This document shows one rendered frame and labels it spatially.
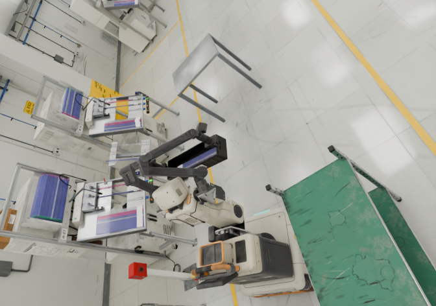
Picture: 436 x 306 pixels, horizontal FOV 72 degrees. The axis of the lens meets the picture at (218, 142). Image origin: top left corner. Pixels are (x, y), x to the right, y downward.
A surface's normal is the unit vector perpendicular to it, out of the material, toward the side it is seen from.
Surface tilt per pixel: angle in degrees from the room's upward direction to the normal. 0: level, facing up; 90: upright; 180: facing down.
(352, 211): 0
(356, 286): 0
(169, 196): 48
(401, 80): 0
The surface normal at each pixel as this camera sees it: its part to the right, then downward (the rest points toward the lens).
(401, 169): -0.69, -0.36
